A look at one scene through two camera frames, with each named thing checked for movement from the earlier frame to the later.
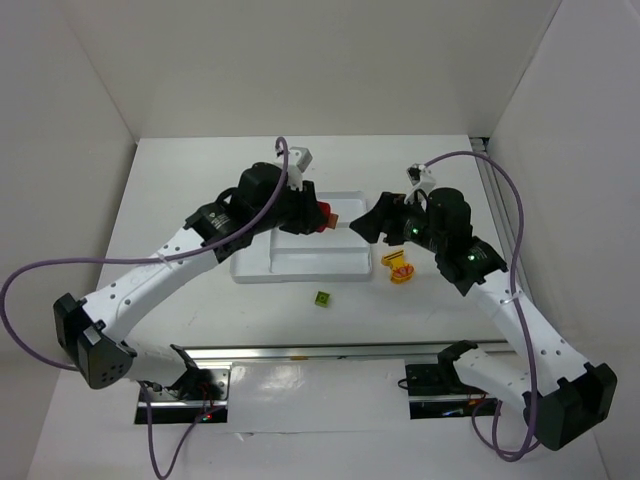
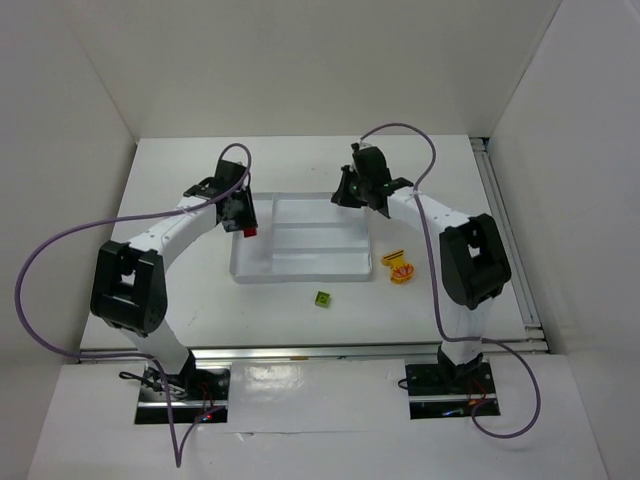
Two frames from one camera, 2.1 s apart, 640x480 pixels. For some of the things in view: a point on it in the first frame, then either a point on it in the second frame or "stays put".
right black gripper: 393,220 -> 347,187
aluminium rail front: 333,351 stays put
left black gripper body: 304,214 -> 240,212
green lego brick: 322,299 stays put
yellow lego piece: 401,272 stays put
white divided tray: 337,255 stays put
